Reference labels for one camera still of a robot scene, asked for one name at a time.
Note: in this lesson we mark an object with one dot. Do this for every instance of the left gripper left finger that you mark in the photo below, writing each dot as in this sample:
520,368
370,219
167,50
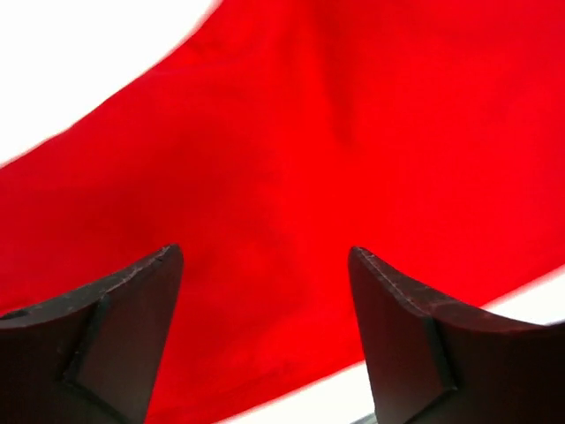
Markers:
91,355

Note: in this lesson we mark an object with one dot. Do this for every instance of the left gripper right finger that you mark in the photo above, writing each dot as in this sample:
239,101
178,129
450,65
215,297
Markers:
434,359

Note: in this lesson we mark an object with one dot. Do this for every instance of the red trousers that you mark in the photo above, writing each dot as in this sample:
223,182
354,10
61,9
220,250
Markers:
276,138

